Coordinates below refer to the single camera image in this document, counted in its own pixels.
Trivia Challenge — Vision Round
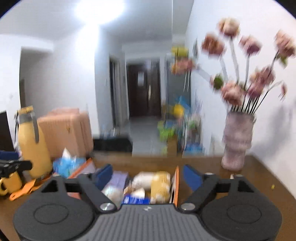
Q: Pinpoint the purple linen sachet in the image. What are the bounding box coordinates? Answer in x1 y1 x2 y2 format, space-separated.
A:
108 171 130 189

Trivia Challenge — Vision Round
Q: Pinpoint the blue tissue packet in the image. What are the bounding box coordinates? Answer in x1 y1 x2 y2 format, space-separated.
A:
122 195 150 205

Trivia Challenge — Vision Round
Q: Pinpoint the white and yellow plush toy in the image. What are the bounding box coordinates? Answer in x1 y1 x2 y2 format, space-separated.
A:
132 171 171 204

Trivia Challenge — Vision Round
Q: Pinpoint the white makeup sponge wedge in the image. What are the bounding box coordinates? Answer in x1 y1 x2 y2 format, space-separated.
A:
130 188 145 199

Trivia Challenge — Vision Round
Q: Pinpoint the yellow ceramic mug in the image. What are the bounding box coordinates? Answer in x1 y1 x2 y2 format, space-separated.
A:
0 172 23 196

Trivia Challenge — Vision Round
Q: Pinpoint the yellow thermos jug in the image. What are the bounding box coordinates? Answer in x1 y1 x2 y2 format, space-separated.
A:
15 106 53 178

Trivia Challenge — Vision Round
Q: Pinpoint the blue tissue pack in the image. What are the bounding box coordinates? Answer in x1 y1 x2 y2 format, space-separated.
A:
53 148 86 178

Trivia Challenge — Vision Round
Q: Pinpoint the red cardboard box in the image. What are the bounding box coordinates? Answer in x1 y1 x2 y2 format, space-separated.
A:
68 159 180 207

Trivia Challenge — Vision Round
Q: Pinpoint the black stool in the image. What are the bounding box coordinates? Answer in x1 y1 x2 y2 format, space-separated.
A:
93 137 133 153

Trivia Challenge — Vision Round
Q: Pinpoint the pink textured vase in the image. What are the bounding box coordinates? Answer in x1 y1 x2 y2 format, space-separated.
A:
221 111 255 171

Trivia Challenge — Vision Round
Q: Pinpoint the pink hard-shell suitcase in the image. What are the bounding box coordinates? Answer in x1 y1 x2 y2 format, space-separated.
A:
38 108 93 159

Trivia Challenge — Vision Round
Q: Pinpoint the yellow watering can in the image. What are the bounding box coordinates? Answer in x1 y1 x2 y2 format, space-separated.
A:
172 104 185 118

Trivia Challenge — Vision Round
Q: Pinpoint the grey refrigerator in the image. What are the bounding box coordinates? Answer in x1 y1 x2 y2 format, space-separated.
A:
166 53 191 109

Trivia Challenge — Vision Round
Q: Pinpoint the dark brown entrance door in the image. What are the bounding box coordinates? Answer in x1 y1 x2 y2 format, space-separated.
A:
127 60 161 118

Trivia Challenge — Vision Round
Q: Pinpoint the dried pink rose bouquet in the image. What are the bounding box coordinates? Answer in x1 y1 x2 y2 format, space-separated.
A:
171 18 295 116

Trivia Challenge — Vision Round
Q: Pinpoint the yellow box on refrigerator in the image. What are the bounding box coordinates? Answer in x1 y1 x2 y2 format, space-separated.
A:
171 46 189 58

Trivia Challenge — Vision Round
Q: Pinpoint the wall picture frame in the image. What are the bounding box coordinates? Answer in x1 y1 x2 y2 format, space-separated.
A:
192 39 199 59

